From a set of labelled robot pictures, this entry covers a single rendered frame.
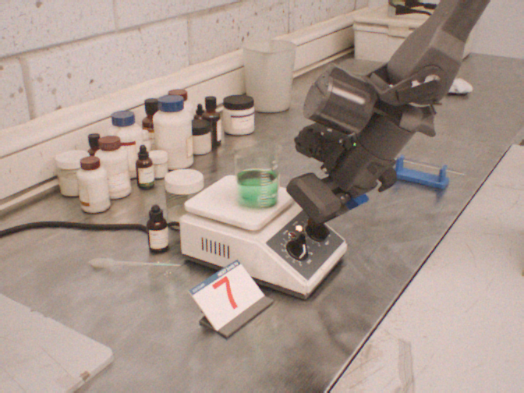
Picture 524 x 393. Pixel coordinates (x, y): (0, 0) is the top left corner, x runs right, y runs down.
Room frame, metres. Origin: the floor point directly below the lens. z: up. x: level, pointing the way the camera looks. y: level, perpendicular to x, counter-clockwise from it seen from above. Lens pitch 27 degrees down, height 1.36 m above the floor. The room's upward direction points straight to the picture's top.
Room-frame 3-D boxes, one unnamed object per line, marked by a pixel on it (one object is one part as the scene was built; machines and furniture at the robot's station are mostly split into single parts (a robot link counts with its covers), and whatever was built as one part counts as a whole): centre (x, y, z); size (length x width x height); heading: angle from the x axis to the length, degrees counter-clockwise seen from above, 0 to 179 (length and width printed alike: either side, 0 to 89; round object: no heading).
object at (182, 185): (0.85, 0.10, 0.94); 0.06 x 0.06 x 0.08
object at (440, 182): (1.01, -0.30, 0.92); 0.10 x 0.03 x 0.04; 56
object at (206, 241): (0.75, -0.01, 0.94); 0.22 x 0.13 x 0.08; 59
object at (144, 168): (0.98, 0.19, 0.94); 0.03 x 0.03 x 0.08
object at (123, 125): (1.04, 0.23, 0.96); 0.06 x 0.06 x 0.11
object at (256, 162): (0.74, 0.00, 1.03); 0.07 x 0.06 x 0.08; 123
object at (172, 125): (1.09, 0.15, 0.96); 0.07 x 0.07 x 0.13
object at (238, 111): (1.27, 0.03, 0.94); 0.07 x 0.07 x 0.07
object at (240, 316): (0.62, 0.03, 0.92); 0.09 x 0.06 x 0.04; 141
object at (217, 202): (0.76, 0.02, 0.98); 0.12 x 0.12 x 0.01; 59
